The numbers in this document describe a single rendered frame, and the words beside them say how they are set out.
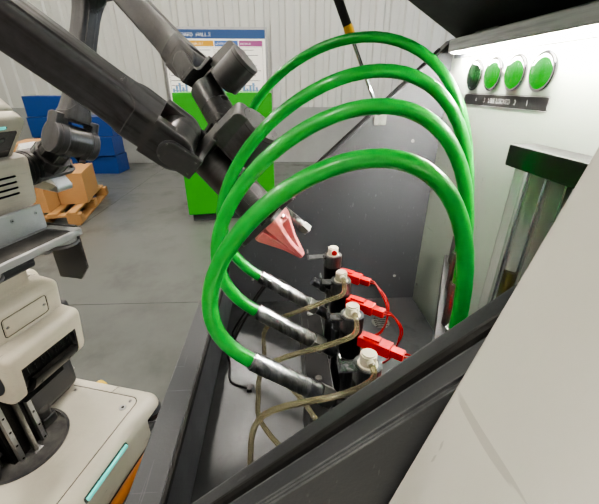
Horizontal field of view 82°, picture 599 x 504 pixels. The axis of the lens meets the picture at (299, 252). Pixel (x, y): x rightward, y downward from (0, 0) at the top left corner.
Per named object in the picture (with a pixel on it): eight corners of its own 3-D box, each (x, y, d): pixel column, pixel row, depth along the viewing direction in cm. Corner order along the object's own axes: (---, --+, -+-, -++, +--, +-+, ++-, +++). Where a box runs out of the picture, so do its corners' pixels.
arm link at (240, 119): (165, 126, 52) (151, 156, 46) (208, 63, 46) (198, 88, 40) (232, 172, 58) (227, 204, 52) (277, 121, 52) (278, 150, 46)
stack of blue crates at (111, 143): (43, 175, 584) (17, 96, 531) (59, 169, 628) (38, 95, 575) (119, 174, 589) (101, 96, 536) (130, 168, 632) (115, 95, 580)
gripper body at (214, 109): (263, 129, 65) (245, 100, 67) (220, 120, 57) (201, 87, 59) (244, 153, 69) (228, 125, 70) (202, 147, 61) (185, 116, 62)
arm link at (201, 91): (204, 101, 70) (182, 89, 65) (227, 75, 67) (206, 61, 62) (219, 127, 68) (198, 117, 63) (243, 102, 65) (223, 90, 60)
